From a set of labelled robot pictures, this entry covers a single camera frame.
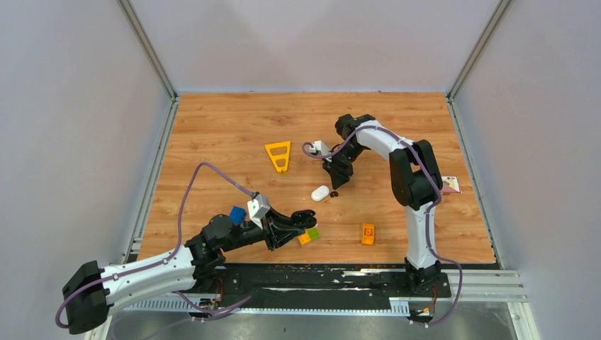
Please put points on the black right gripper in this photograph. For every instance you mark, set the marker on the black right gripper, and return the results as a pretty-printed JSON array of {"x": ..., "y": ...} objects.
[{"x": 339, "y": 174}]

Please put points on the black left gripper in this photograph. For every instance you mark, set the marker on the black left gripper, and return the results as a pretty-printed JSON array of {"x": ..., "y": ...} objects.
[{"x": 278, "y": 229}]

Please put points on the white earbud charging case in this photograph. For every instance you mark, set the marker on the white earbud charging case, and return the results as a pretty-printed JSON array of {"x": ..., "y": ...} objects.
[{"x": 320, "y": 193}]

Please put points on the black earbud charging case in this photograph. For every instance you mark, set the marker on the black earbud charging case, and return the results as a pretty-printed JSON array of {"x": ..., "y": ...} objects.
[{"x": 304, "y": 219}]

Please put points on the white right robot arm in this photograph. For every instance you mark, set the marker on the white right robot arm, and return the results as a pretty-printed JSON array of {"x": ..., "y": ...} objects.
[{"x": 416, "y": 183}]

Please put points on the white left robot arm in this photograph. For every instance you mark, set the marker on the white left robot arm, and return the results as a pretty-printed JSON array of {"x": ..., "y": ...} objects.
[{"x": 94, "y": 293}]

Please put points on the orange green toy brick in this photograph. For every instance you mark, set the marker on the orange green toy brick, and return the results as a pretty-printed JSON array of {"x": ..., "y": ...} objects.
[{"x": 310, "y": 235}]

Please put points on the blue toy brick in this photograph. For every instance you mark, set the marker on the blue toy brick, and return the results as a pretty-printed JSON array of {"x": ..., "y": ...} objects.
[{"x": 237, "y": 215}]

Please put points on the orange arch toy block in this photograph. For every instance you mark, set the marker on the orange arch toy block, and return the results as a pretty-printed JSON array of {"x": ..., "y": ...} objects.
[{"x": 368, "y": 234}]

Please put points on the yellow triangular toy block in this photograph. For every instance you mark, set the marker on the yellow triangular toy block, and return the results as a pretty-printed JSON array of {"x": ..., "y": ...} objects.
[{"x": 279, "y": 154}]

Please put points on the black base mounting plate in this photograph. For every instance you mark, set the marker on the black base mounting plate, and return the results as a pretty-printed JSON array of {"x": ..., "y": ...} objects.
[{"x": 333, "y": 285}]

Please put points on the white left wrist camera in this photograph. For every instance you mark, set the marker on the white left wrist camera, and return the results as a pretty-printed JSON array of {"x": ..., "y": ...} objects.
[{"x": 258, "y": 207}]

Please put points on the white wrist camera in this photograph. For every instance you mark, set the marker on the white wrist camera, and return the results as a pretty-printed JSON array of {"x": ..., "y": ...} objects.
[
  {"x": 318, "y": 149},
  {"x": 258, "y": 207}
]

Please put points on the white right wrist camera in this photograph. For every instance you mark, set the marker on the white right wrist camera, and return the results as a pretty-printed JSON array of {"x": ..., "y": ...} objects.
[{"x": 318, "y": 149}]

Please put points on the white slotted cable duct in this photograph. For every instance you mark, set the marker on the white slotted cable duct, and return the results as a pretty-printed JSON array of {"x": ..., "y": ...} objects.
[{"x": 172, "y": 303}]

